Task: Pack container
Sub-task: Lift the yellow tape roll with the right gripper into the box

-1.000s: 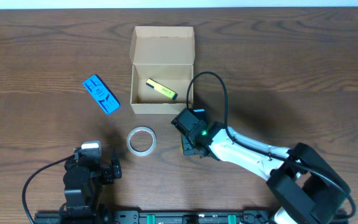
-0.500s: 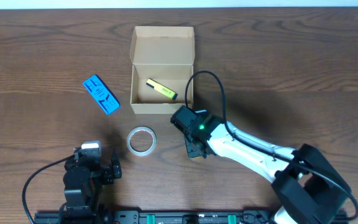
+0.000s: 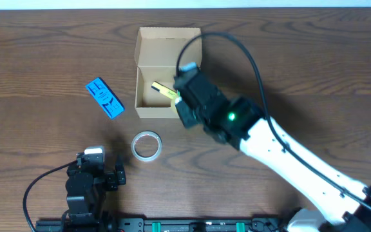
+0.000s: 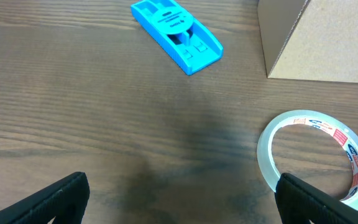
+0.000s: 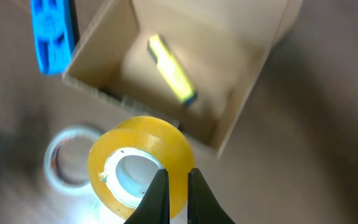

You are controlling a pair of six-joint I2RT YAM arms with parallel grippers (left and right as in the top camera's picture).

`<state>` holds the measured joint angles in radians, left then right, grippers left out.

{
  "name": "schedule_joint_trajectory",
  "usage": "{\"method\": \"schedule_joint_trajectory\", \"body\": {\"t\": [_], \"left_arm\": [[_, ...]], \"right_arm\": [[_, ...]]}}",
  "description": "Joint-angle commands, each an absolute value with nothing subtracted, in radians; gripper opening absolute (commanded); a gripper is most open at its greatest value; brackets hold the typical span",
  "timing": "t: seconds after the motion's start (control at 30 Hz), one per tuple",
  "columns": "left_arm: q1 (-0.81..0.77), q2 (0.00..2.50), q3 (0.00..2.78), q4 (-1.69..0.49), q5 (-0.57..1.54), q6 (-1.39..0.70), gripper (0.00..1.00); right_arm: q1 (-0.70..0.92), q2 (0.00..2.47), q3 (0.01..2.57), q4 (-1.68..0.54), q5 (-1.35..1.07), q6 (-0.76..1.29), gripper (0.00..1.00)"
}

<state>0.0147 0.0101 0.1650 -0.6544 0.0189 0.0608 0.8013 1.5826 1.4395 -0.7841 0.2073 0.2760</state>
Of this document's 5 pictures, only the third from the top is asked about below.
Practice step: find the blue plastic tape dispenser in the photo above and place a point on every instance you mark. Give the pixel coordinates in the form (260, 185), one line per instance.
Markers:
(105, 97)

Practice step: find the clear adhesive tape roll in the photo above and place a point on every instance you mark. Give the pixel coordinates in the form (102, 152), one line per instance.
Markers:
(146, 146)

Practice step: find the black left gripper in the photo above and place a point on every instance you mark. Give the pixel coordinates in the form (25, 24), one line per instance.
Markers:
(118, 177)

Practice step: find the black mounting rail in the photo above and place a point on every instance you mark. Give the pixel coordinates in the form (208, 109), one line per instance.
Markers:
(262, 224)

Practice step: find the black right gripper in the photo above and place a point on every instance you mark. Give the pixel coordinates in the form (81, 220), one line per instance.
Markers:
(187, 120)

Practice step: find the open cardboard box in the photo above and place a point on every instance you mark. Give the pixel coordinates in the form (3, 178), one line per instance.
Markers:
(156, 53)

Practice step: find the yellow highlighter pen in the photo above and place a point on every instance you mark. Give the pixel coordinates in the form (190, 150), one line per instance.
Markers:
(167, 92)

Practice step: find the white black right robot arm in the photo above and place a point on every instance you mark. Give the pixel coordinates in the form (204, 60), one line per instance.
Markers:
(343, 203)

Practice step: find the small yellow tape roll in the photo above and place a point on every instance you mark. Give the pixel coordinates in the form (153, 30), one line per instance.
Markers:
(173, 105)

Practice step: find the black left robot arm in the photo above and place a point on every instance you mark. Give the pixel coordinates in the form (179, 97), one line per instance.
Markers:
(87, 185)

